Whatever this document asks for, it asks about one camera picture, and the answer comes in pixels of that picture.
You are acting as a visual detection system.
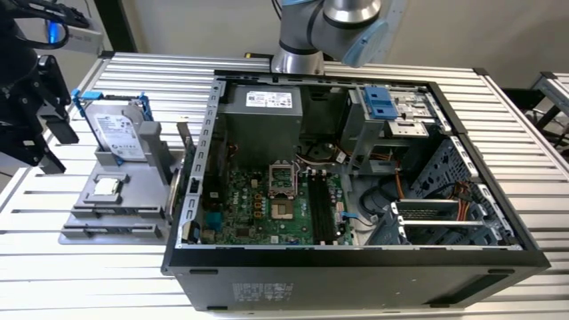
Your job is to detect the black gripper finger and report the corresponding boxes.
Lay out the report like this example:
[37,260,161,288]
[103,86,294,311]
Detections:
[35,54,81,145]
[0,125,67,175]

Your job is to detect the black RAM slot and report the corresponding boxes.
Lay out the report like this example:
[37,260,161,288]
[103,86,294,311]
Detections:
[317,169,333,247]
[322,169,338,247]
[311,169,327,247]
[306,169,322,247]

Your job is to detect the silver CPU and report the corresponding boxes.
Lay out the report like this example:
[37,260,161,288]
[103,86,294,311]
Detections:
[90,178,123,196]

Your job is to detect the hard disk in blue carrier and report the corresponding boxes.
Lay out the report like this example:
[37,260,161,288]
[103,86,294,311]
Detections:
[70,88,154,166]

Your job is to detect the grey parts rack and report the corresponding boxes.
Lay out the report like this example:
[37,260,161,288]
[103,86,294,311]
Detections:
[57,119,185,246]

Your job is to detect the green graphics card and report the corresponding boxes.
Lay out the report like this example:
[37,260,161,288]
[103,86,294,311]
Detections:
[163,120,197,225]

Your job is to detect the grey power supply unit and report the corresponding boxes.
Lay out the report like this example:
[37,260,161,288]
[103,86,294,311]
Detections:
[219,85,306,167]

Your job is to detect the green motherboard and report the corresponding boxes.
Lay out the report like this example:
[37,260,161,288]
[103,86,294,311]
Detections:
[198,163,357,247]

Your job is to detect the metal socket cover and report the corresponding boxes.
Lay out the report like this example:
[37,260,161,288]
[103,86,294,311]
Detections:
[267,161,298,197]

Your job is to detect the CPU socket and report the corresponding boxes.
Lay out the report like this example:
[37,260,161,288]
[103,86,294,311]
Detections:
[269,198,298,221]

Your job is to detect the black open PC case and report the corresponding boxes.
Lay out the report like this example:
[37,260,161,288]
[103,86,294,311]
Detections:
[159,68,551,313]

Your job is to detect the blue plastic bay latch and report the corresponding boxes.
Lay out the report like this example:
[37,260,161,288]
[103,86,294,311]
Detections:
[362,85,399,119]

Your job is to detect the metal disk bay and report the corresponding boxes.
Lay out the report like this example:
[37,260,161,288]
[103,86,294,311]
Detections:
[346,83,450,174]

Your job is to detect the perforated metal disk cage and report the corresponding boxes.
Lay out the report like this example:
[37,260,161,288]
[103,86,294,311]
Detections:
[367,135,523,249]

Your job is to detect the metal slat side table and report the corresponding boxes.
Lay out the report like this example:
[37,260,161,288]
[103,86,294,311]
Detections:
[526,70,569,149]

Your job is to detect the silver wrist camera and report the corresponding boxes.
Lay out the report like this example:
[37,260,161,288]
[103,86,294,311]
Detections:
[43,15,105,56]

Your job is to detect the black upright post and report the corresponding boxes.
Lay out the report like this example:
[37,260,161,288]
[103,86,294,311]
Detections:
[91,0,138,54]

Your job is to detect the wire locking lever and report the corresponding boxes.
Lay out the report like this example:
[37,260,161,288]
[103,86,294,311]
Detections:
[293,161,303,199]

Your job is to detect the power supply wire bundle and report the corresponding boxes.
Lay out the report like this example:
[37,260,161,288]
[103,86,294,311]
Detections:
[295,142,349,167]

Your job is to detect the black wire loop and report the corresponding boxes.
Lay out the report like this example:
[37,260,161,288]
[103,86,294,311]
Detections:
[358,184,397,218]

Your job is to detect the orange data wire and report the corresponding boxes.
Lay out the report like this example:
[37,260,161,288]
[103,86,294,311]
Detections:
[393,167,406,201]

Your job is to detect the red yellow wire bundle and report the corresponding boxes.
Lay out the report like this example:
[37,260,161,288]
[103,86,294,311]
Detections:
[453,181,473,221]

